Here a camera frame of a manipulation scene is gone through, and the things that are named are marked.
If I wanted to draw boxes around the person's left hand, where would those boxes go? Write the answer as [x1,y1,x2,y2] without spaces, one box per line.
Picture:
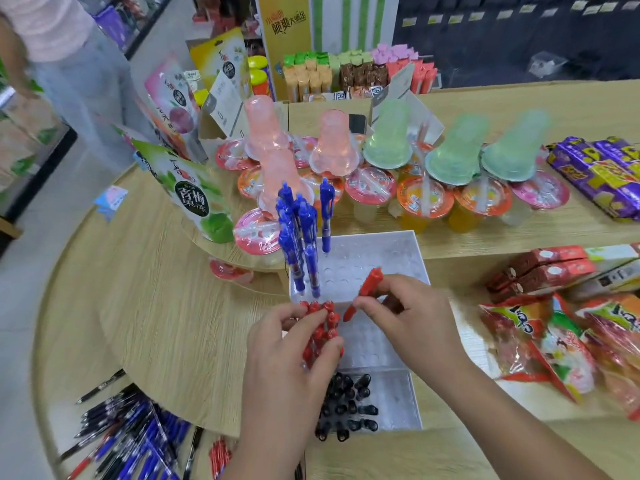
[239,302,346,445]

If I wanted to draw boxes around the person's right hand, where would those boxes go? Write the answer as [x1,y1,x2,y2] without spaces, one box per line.
[352,274,473,391]

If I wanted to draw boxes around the red click pen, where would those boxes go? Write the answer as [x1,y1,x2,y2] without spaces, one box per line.
[342,267,385,323]

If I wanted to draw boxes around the cluster of red pens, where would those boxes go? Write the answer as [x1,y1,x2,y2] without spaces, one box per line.
[297,299,346,371]

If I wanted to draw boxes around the cluster of black pens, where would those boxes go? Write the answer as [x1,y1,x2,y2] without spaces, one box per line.
[313,372,380,443]

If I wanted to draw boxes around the clear tiered pen holder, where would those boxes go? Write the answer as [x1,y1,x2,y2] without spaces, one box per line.
[287,230,432,433]

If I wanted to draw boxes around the cluster of blue pens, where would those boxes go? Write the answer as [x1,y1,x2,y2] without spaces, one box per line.
[275,177,337,299]

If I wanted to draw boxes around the pile of blue black pens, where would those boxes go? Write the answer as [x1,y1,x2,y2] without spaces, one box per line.
[59,369,206,480]

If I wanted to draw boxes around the person's right forearm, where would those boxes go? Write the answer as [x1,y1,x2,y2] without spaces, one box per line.
[439,359,616,480]

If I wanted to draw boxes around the person's left forearm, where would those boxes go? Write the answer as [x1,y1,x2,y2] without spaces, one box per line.
[219,429,312,480]

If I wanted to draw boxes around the jelly cup display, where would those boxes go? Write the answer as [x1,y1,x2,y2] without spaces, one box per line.
[215,137,571,235]

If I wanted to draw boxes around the black pegboard display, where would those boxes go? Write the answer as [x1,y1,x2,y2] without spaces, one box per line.
[392,0,640,88]

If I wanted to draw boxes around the red lid pink jelly cup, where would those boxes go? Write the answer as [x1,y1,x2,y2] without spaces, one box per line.
[209,258,253,283]

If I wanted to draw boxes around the stack of red snack packets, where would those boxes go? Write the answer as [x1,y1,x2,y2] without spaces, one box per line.
[485,245,599,303]

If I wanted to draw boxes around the wooden round tier stand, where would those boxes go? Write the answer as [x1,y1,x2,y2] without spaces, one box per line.
[177,159,296,295]

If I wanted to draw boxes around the clear cup with red lid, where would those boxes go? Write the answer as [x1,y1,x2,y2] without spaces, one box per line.
[233,208,283,257]

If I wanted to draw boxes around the green jelly cup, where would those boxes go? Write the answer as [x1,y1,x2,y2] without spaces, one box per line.
[425,113,491,187]
[481,108,551,183]
[362,99,413,169]

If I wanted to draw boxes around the pile of colourful snack bags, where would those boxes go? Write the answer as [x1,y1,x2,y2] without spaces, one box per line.
[479,292,640,421]

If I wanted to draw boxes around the green jelly pouch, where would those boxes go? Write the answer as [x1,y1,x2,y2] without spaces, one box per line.
[132,139,236,244]

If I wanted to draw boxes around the purple candy packets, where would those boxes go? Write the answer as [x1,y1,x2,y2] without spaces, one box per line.
[545,136,640,223]

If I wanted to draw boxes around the white card sign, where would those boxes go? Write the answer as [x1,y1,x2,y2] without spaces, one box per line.
[202,72,246,138]
[369,63,416,125]

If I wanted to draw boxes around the row of white candy packets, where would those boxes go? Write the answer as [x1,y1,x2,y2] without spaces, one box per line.
[302,85,386,101]

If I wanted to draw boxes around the row of red candy sticks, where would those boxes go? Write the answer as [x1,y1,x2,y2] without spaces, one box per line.
[387,59,440,95]

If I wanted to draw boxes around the pile of brown candies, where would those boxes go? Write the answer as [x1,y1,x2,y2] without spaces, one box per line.
[339,62,390,91]

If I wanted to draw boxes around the red jelly pouch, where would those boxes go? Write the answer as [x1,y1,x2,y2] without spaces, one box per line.
[137,102,191,161]

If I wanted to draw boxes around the row of tan candy sticks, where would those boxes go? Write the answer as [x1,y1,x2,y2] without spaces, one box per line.
[283,64,333,103]

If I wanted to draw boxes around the pile of pink candies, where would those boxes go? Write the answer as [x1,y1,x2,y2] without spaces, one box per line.
[372,43,420,65]

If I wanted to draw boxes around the pile of green candies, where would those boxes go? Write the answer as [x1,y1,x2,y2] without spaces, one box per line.
[283,50,373,71]

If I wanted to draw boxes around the small clear plastic cup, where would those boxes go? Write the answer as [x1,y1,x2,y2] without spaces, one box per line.
[528,51,569,78]

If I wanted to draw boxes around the pink white jelly pouch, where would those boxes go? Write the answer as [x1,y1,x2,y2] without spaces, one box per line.
[145,57,201,135]

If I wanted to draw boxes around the light wooden board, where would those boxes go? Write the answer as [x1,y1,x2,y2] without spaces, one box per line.
[0,214,23,241]

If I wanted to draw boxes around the white green striped banner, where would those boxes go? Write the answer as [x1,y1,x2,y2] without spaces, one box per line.
[309,0,401,55]

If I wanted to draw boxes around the yellow banner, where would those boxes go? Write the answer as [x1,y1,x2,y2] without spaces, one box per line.
[255,0,313,101]

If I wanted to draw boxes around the yellow white jelly pouch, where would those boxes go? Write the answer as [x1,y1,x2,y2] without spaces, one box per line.
[189,27,251,98]

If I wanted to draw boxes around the background store shelf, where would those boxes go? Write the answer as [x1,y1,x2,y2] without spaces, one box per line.
[0,0,176,223]

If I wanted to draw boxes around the rear store shelf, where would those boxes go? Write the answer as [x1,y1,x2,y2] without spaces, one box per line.
[192,0,261,41]

